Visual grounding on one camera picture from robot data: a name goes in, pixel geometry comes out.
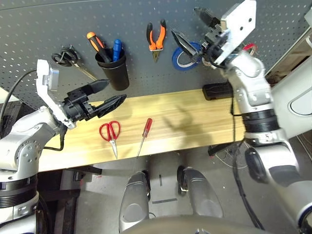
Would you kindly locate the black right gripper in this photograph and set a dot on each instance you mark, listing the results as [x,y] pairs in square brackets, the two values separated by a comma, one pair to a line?
[214,36]

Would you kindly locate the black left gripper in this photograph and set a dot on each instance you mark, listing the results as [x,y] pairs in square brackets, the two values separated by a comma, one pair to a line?
[76,107]

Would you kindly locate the orange black pliers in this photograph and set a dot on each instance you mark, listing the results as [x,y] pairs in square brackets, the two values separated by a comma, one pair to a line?
[159,40]

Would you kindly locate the thin red tape roll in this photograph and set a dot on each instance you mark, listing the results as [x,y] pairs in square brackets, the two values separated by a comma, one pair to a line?
[248,45]

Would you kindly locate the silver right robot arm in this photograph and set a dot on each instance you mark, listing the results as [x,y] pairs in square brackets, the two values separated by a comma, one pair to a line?
[253,85]

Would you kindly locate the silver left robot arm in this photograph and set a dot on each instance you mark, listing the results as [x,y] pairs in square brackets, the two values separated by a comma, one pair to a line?
[24,146]

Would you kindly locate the dark grey pegboard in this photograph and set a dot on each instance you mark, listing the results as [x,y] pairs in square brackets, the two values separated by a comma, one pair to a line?
[73,19]

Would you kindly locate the black plastic cup holder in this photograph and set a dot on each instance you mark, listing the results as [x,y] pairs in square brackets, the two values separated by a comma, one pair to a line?
[118,78]

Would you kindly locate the blue tape roll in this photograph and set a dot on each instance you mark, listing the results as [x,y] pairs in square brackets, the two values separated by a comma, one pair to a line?
[175,61]

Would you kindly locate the orange black screwdriver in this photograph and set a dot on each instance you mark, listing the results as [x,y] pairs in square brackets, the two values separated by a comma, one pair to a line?
[93,41]

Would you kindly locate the black plastic case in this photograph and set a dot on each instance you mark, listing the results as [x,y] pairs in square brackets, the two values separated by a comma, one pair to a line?
[217,91]

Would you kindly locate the black table support bar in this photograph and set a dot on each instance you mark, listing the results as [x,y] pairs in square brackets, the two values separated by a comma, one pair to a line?
[90,169]
[217,150]

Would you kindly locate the silver left robot leg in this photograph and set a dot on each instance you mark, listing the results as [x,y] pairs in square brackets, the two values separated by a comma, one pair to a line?
[134,202]

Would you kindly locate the silver robot leg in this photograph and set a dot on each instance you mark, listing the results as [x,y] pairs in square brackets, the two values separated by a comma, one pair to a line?
[134,202]
[202,195]

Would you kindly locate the clear plastic bin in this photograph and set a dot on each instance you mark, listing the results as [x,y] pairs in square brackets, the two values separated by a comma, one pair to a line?
[309,14]

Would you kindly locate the silver right robot leg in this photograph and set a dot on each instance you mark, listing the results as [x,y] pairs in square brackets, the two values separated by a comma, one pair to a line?
[202,195]

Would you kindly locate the grey robot torso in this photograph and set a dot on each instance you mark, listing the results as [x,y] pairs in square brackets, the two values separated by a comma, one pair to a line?
[190,226]

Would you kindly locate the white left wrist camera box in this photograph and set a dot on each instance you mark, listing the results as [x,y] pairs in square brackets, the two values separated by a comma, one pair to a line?
[44,70]

